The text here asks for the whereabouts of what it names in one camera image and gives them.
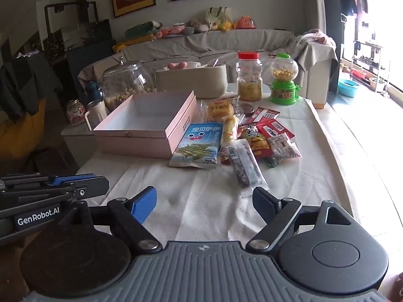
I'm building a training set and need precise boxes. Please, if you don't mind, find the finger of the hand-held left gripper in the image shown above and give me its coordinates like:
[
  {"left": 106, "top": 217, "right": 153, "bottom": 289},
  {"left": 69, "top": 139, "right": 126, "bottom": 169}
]
[
  {"left": 0, "top": 173, "right": 95, "bottom": 187},
  {"left": 0, "top": 176, "right": 110, "bottom": 210}
]

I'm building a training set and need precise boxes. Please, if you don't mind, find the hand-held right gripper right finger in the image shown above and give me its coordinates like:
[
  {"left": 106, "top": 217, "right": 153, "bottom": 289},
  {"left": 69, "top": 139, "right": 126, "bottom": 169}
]
[{"left": 245, "top": 186, "right": 353, "bottom": 254}]

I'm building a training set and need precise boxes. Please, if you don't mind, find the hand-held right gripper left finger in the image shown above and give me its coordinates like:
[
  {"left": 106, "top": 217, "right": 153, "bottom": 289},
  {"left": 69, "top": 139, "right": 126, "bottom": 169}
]
[{"left": 72, "top": 186, "right": 162, "bottom": 253}]

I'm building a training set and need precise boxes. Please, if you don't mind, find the clear seed bar packet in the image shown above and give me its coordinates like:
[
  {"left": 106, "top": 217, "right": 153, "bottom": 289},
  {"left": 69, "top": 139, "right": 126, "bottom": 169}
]
[{"left": 222, "top": 140, "right": 268, "bottom": 197}]

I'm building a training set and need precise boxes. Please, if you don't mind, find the pink cardboard box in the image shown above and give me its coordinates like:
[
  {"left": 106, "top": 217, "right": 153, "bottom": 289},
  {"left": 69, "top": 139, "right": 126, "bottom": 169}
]
[{"left": 92, "top": 90, "right": 198, "bottom": 160}]

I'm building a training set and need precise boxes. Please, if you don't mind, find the red snack packet white label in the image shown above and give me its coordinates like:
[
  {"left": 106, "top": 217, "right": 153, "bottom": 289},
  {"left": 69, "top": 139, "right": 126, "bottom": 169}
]
[{"left": 256, "top": 121, "right": 295, "bottom": 139}]

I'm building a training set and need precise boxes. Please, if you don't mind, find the yellow bread packet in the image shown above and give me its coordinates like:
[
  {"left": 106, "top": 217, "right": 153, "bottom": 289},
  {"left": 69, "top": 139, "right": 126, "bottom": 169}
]
[{"left": 201, "top": 98, "right": 242, "bottom": 123}]

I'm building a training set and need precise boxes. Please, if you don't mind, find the white tablecloth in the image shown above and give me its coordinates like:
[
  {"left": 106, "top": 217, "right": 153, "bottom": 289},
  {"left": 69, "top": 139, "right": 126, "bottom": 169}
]
[{"left": 76, "top": 96, "right": 356, "bottom": 249}]

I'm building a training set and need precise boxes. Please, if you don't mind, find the clear packet brown print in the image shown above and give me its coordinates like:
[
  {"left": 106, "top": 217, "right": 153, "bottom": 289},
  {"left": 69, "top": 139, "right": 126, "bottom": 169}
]
[{"left": 267, "top": 133, "right": 302, "bottom": 161}]

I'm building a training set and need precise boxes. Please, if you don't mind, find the red yellow snack packet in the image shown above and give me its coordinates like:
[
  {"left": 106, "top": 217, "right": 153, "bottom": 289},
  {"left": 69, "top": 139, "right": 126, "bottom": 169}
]
[{"left": 237, "top": 124, "right": 272, "bottom": 160}]

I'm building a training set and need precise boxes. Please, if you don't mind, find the small glass jar red label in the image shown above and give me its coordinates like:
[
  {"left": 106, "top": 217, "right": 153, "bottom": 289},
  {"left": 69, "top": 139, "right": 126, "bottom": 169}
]
[{"left": 66, "top": 99, "right": 86, "bottom": 127}]

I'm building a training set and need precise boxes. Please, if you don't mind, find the yellow cushion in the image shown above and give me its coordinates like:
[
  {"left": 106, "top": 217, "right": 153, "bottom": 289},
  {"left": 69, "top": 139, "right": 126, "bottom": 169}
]
[{"left": 0, "top": 100, "right": 48, "bottom": 158}]

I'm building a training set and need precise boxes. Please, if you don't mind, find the blue-green snack packet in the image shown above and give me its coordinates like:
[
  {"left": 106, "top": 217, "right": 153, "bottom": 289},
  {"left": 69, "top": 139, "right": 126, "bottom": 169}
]
[{"left": 168, "top": 122, "right": 224, "bottom": 169}]

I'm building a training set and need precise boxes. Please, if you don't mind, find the long yellow snack packet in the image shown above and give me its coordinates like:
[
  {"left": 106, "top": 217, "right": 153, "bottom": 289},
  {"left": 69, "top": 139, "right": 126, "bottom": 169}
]
[{"left": 220, "top": 116, "right": 240, "bottom": 147}]

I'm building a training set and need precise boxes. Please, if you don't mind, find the red stick packet white stripe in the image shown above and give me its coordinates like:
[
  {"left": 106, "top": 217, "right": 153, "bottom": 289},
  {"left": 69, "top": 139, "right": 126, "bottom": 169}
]
[
  {"left": 262, "top": 108, "right": 281, "bottom": 123},
  {"left": 251, "top": 107, "right": 269, "bottom": 124}
]

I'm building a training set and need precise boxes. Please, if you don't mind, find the chocolate lollipop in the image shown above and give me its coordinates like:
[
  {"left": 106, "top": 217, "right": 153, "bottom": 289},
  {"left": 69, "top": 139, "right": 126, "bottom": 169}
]
[{"left": 239, "top": 102, "right": 256, "bottom": 118}]

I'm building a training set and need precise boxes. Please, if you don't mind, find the glass jar with lid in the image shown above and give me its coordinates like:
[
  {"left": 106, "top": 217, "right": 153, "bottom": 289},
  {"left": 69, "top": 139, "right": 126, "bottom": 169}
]
[{"left": 101, "top": 57, "right": 155, "bottom": 112}]

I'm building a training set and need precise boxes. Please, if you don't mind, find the dark hanging cloth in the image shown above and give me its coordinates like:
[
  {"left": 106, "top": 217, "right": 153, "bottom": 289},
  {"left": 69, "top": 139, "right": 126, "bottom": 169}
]
[{"left": 0, "top": 52, "right": 64, "bottom": 123}]

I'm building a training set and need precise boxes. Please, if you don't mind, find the green gumball machine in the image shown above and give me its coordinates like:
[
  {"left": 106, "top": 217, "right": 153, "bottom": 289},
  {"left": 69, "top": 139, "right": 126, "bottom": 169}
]
[{"left": 269, "top": 53, "right": 301, "bottom": 105}]

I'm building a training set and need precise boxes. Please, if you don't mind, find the plastic jar with red lid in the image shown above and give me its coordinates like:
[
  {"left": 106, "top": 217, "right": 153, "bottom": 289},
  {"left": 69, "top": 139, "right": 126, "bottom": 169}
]
[{"left": 236, "top": 52, "right": 263, "bottom": 102}]

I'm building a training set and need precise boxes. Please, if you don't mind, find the beige oval container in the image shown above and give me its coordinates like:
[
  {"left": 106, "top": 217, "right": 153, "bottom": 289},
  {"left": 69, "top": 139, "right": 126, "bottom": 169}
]
[{"left": 154, "top": 63, "right": 228, "bottom": 100}]

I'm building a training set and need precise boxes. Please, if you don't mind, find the blue plastic basin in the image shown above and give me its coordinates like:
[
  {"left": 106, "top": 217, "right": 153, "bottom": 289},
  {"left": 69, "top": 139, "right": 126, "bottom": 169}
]
[{"left": 338, "top": 79, "right": 360, "bottom": 98}]

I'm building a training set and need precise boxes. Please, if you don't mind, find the yellow flat toy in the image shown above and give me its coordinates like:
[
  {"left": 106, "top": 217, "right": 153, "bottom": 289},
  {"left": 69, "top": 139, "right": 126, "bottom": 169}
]
[{"left": 112, "top": 34, "right": 155, "bottom": 53}]

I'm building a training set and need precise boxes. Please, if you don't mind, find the green plush toy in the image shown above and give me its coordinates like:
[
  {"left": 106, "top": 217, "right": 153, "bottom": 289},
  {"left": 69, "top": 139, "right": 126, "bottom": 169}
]
[{"left": 125, "top": 21, "right": 163, "bottom": 40}]

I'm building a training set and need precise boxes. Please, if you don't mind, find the grey covered sofa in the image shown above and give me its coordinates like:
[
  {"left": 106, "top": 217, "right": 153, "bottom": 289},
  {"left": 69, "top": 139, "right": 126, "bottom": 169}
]
[{"left": 77, "top": 29, "right": 339, "bottom": 101}]

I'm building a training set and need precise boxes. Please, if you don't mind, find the pink plush toy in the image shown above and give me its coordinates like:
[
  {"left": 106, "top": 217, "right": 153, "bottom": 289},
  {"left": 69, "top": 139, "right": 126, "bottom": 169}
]
[{"left": 157, "top": 26, "right": 186, "bottom": 39}]

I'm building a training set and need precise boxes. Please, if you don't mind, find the pink white crumpled cloth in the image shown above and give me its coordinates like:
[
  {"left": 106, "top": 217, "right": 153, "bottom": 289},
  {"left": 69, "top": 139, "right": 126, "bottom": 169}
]
[{"left": 296, "top": 28, "right": 338, "bottom": 57}]

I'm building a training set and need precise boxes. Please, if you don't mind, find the metal shoe rack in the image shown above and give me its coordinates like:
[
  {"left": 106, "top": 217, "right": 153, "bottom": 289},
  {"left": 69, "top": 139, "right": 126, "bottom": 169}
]
[{"left": 352, "top": 39, "right": 386, "bottom": 94}]

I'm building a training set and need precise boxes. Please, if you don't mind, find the grey plush toy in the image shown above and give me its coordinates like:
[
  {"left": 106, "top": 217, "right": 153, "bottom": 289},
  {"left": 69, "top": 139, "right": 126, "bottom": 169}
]
[{"left": 184, "top": 20, "right": 209, "bottom": 35}]

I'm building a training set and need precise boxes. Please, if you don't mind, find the orange pig plush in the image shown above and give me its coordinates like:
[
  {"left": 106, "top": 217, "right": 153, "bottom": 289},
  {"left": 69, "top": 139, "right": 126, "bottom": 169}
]
[{"left": 234, "top": 16, "right": 256, "bottom": 30}]

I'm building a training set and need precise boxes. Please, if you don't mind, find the pale yellow bag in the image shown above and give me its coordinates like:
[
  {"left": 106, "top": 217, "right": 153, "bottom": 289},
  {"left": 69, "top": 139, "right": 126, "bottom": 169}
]
[{"left": 206, "top": 7, "right": 233, "bottom": 29}]

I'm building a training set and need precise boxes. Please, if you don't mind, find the black frame rack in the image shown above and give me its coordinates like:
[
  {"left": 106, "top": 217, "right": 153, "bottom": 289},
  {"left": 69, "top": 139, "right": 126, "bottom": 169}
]
[{"left": 42, "top": 1, "right": 113, "bottom": 67}]

